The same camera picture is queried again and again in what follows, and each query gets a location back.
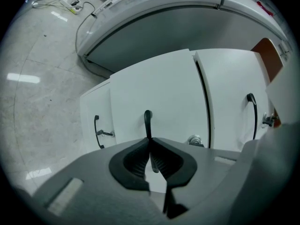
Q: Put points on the narrow white drawer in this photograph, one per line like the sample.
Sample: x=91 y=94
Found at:
x=96 y=99

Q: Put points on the white power strip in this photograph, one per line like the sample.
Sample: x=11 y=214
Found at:
x=73 y=5

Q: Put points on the orange panel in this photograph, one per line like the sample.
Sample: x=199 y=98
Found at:
x=269 y=55

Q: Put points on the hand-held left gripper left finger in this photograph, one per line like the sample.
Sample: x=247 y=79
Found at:
x=118 y=165

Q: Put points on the red object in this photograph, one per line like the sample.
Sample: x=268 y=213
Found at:
x=264 y=8

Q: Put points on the key in drawer lock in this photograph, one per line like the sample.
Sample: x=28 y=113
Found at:
x=105 y=133
x=269 y=119

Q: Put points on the white desk drawer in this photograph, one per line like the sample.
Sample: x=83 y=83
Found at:
x=159 y=90

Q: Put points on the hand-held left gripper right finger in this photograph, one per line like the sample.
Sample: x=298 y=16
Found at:
x=185 y=167

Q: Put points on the grey chest freezer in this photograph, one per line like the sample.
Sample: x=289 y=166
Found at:
x=164 y=24

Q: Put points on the silver drawer lock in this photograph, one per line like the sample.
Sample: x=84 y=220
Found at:
x=195 y=140

